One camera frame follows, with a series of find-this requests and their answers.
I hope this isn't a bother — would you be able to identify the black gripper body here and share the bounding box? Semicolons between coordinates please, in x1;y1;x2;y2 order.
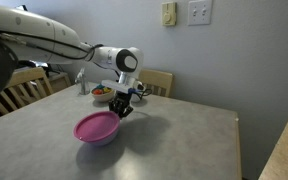
112;91;134;108

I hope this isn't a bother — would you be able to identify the small wooden side table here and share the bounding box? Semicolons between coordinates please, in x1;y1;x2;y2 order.
43;71;72;94

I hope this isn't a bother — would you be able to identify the clear glass jar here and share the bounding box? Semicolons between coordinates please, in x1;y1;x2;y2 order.
75;75;91;96

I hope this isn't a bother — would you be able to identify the white ceramic mug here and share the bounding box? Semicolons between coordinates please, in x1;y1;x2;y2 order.
131;80;145;103

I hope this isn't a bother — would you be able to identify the wooden chair with solid backrest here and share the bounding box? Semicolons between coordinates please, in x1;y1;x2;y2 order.
138;68;174;98

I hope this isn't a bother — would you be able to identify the cream ceramic bowl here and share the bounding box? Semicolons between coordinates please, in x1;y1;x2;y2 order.
90;84;116;103

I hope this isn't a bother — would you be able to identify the wooden chair with slatted backrest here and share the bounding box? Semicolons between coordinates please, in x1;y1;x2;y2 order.
0;66;54;116

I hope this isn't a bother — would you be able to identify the light wooden counter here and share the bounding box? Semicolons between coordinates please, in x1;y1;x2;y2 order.
257;91;288;180

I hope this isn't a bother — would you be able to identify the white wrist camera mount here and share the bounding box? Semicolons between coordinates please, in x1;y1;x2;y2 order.
101;79;134;95

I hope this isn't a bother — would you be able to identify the white light switch plate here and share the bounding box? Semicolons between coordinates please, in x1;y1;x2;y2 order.
187;0;214;27

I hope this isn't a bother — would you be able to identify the black blue-plug camera cable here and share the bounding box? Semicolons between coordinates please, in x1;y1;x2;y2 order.
128;87;153;100

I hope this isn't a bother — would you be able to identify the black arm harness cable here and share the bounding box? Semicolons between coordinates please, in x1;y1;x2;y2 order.
0;30;104;61

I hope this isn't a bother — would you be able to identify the pink plastic plate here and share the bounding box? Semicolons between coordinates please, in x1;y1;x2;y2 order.
73;110;121;144

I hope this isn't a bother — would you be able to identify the beige wall thermostat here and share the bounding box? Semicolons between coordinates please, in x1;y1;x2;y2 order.
160;1;178;27

